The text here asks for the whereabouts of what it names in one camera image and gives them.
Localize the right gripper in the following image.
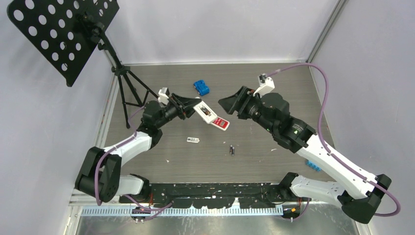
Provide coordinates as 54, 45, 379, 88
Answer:
217, 86, 276, 134

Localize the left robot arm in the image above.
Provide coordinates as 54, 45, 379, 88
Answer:
74, 94, 202, 205

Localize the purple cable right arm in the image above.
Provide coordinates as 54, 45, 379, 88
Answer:
266, 63, 401, 217

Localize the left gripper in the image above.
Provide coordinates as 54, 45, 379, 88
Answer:
156, 94, 202, 129

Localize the blue toy car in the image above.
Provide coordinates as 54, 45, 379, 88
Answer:
193, 80, 210, 96

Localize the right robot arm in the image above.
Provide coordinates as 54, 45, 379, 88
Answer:
218, 86, 392, 224

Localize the black music stand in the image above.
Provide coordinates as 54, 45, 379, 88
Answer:
6, 0, 167, 129

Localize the white battery cover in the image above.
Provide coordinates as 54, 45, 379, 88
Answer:
186, 137, 200, 143

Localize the blue green white block stack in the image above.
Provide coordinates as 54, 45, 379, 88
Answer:
306, 160, 322, 172

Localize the aluminium rail frame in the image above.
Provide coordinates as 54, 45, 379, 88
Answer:
65, 181, 365, 235

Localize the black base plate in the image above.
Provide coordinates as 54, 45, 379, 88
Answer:
138, 183, 306, 209

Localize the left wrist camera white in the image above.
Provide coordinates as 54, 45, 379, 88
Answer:
158, 87, 170, 105

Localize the red and white remote control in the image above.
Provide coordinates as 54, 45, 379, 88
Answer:
210, 117, 230, 131

